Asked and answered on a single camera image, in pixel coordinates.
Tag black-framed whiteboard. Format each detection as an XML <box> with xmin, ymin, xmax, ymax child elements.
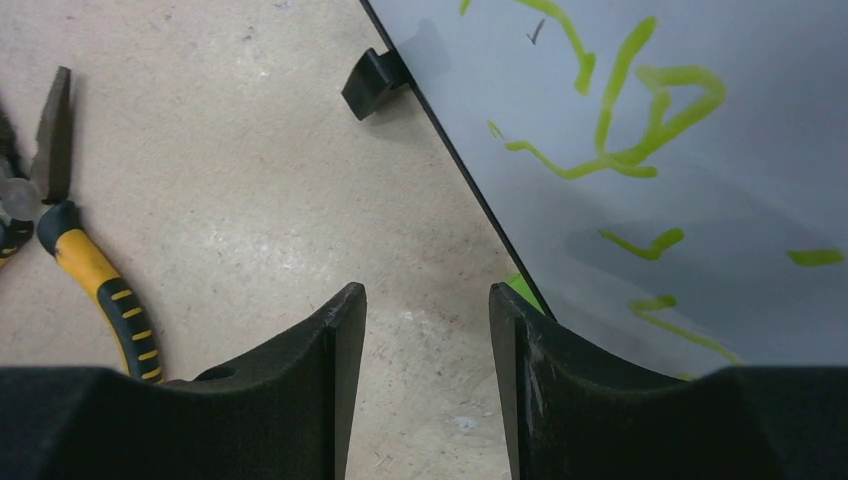
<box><xmin>364</xmin><ymin>1</ymin><xmax>847</xmax><ymax>379</ymax></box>

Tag yellow-handled pliers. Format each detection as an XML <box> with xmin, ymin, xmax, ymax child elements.
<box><xmin>1</xmin><ymin>66</ymin><xmax>165</xmax><ymax>385</ymax></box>

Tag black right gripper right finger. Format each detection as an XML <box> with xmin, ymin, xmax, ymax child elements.
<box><xmin>489</xmin><ymin>283</ymin><xmax>847</xmax><ymax>479</ymax></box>

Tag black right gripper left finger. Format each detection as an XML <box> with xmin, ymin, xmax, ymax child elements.
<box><xmin>1</xmin><ymin>282</ymin><xmax>367</xmax><ymax>479</ymax></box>

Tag green marker cap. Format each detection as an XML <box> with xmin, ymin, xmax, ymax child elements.
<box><xmin>506</xmin><ymin>273</ymin><xmax>545</xmax><ymax>314</ymax></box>

